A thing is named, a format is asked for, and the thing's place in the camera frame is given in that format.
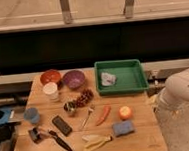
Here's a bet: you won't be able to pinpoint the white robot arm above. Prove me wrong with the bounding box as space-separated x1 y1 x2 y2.
158 69 189 110

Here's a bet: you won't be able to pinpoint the bunch of red grapes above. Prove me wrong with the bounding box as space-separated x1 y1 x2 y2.
75 89 94 108

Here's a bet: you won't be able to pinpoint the purple bowl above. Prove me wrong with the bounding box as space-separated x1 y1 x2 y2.
62 70 85 89

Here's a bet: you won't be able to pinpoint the orange carrot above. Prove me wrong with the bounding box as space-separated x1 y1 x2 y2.
96 105 111 126

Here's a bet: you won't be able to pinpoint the green plastic tray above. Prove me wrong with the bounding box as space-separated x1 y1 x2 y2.
94 59 149 96

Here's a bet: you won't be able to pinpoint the small metal cup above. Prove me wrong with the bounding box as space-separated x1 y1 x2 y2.
64 101 76 117

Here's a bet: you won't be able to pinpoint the orange bowl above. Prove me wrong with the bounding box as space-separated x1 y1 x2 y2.
40 69 61 85

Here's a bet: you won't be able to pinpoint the white plastic jar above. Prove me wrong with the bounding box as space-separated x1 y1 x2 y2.
42 82 59 102

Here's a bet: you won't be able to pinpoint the red yellow apple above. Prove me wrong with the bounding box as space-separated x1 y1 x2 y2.
118 106 133 120

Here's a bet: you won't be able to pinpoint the black remote control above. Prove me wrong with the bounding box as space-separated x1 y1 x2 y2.
52 116 72 136

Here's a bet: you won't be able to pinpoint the blue sponge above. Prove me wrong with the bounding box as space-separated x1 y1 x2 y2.
112 120 134 137

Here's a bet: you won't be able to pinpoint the yellow tongs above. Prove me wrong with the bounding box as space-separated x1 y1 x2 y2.
82 134 113 151

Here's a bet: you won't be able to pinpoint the blue plastic cup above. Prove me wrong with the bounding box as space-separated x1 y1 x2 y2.
23 107 40 124

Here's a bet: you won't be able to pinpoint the black binder clip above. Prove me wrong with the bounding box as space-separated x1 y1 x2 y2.
28 128 48 144

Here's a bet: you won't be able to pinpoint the black handled knife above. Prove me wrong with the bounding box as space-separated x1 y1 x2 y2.
48 130 73 151

